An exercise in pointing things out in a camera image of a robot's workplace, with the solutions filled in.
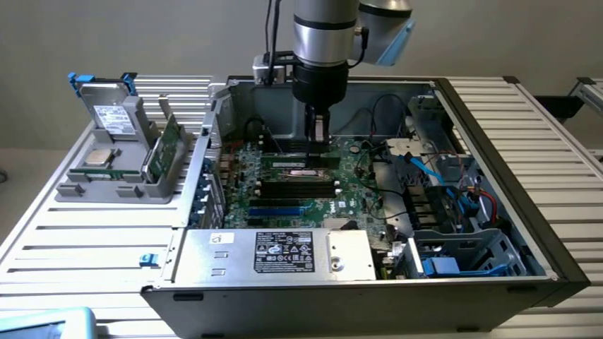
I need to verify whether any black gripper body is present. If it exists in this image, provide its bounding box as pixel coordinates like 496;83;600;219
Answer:
291;64;351;107

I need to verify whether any green RAM stick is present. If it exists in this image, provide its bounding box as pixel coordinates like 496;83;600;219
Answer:
260;155;341;171
69;168;143;182

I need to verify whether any black RAM slot bank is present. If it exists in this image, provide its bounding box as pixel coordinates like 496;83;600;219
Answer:
259;180;339;199

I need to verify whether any CPU socket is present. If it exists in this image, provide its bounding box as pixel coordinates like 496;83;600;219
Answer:
276;167;332;182

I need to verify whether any green motherboard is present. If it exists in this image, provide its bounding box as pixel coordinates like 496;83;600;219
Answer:
220;136;404;249

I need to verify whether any long black expansion slot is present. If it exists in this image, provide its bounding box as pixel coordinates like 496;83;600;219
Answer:
248;198;304;208

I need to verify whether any grey metal drive cage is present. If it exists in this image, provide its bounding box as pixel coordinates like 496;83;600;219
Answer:
403;93;474;158

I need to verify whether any blue expansion slot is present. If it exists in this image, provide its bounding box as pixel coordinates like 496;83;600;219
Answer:
248;206;304;218

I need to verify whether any silver chipset heat sink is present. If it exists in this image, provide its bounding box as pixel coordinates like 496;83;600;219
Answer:
323;218;356;231

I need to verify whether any green graphics card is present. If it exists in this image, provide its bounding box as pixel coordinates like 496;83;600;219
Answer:
143;94;184;182

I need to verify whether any black case fan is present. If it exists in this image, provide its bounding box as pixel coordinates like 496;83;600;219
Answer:
407;185;474;231

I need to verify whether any silver power supply unit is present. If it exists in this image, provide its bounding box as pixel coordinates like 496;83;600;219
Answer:
172;228;377;285

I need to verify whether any grey parts rack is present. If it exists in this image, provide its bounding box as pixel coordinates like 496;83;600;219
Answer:
53;96;200;205

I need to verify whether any silver CPU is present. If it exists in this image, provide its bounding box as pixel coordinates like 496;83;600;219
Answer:
83;148;120;167

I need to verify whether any grey disk bay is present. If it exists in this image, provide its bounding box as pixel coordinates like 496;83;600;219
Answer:
408;227;531;280

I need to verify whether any open black PC case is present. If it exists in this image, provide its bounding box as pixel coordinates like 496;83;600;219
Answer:
140;75;592;339

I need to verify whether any teal framed screen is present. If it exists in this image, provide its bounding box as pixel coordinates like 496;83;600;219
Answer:
0;306;99;339

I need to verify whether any black looped wire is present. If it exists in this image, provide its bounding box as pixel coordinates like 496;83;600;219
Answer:
351;93;407;139

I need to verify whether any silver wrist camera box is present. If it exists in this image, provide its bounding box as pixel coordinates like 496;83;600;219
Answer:
252;54;287;86

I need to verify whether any black camera cable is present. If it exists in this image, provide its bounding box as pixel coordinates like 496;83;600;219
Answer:
263;0;283;86

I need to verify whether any blue flat wire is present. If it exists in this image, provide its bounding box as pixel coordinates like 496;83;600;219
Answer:
399;150;447;187

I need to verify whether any red wire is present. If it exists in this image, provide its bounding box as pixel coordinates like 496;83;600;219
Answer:
470;189;502;225

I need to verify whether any hard disk with blue bracket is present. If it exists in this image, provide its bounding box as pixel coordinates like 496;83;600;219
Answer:
67;71;140;138

